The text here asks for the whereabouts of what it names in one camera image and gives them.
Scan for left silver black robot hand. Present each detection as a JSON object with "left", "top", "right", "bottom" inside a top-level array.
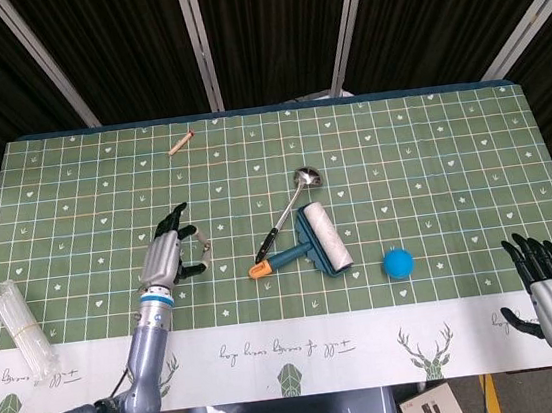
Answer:
[{"left": 129, "top": 199, "right": 218, "bottom": 298}]

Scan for wooden peg with red end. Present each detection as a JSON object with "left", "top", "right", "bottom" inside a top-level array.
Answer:
[{"left": 165, "top": 129, "right": 199, "bottom": 157}]

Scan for green grid deer tablecloth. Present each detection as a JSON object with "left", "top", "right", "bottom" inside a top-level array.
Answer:
[{"left": 0, "top": 74, "right": 552, "bottom": 413}]

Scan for blue lint roller orange tip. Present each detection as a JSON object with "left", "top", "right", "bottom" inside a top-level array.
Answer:
[{"left": 240, "top": 197, "right": 357, "bottom": 288}]

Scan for bundle of clear plastic straws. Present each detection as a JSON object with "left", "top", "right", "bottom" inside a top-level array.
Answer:
[{"left": 0, "top": 275, "right": 64, "bottom": 388}]

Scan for blue ball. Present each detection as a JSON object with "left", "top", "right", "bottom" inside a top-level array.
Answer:
[{"left": 379, "top": 245, "right": 418, "bottom": 283}]

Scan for steel ladle with black handle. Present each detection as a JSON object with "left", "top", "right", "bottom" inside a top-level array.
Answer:
[{"left": 244, "top": 163, "right": 334, "bottom": 264}]

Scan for cardboard box with cable picture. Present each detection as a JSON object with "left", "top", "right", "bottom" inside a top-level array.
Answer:
[{"left": 395, "top": 379, "right": 468, "bottom": 413}]

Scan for grey aluminium partition post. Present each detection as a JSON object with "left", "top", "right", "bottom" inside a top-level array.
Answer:
[
  {"left": 318, "top": 0, "right": 386, "bottom": 99},
  {"left": 470, "top": 0, "right": 552, "bottom": 83},
  {"left": 174, "top": 0, "right": 226, "bottom": 116},
  {"left": 0, "top": 0, "right": 103, "bottom": 140}
]

